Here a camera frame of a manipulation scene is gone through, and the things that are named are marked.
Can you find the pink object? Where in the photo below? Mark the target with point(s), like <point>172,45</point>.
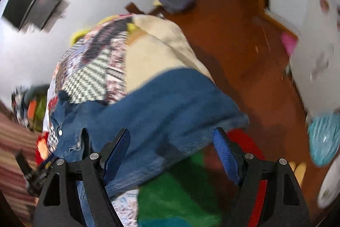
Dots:
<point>289,42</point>

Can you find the colourful rug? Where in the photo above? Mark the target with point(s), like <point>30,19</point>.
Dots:
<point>172,195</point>

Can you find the white plastic object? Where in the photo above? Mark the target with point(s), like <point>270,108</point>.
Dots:
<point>330,184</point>

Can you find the dark box under television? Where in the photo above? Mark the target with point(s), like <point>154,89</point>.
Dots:
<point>49,10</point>

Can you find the patchwork blanket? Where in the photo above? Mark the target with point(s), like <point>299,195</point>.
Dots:
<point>93,70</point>

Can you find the striped curtain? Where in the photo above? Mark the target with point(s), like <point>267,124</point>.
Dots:
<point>13,142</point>

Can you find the cream blanket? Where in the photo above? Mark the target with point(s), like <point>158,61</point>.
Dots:
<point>159,51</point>

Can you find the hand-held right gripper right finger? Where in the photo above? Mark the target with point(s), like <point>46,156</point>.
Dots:
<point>225,155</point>

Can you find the white cabinet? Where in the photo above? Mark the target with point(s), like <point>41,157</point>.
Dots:
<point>313,43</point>

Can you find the teal plastic bag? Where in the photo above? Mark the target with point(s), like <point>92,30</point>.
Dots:
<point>322,136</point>

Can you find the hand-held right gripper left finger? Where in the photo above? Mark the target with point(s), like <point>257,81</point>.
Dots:
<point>117,155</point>

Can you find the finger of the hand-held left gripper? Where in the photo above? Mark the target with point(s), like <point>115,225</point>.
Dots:
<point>47,164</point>

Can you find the pile of clutter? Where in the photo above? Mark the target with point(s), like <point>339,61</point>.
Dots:
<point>20,104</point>

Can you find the floral printed sheet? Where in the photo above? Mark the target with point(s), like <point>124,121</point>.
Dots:
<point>124,205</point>

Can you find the yellow object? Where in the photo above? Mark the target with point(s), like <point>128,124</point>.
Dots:
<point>298,171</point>

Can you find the blue denim jeans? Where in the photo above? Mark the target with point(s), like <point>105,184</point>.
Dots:
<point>164,115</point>

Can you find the green cloth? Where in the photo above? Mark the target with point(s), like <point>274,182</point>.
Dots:
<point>41,114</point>

